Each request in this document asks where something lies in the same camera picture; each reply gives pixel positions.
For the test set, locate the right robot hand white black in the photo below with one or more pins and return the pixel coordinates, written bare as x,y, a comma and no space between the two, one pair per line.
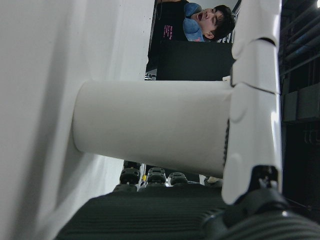
150,217

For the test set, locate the white paper cup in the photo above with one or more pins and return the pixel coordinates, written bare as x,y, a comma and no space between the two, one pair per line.
150,125

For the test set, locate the blue neck pillow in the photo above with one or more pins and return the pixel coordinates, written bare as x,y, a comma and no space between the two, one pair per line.
192,27

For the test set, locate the person in black t-shirt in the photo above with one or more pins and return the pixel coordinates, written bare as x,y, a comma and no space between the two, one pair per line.
170,22

